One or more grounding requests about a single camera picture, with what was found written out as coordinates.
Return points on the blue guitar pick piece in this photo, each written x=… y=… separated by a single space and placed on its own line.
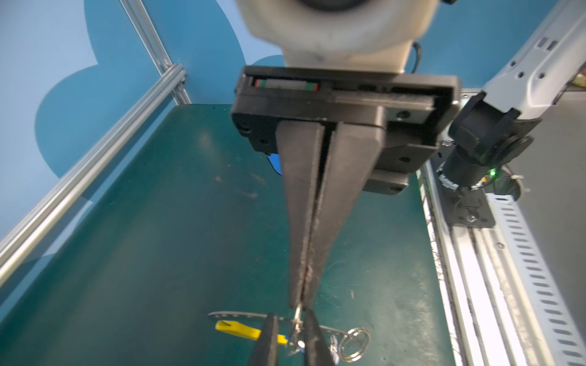
x=275 y=163

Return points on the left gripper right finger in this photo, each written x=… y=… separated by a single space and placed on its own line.
x=353 y=151

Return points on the key with blue tag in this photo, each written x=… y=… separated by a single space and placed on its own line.
x=296 y=330

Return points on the right controller board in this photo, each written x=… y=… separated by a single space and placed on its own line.
x=505 y=182

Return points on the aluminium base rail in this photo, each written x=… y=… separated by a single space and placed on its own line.
x=500 y=299

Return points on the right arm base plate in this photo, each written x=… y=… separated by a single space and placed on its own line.
x=466 y=208

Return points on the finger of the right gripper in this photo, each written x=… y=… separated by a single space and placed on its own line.
x=266 y=349
x=317 y=352

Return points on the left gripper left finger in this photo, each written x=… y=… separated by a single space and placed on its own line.
x=299 y=147

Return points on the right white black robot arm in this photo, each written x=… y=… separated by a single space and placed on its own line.
x=345 y=118

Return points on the key with white tag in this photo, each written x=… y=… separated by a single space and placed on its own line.
x=334 y=349

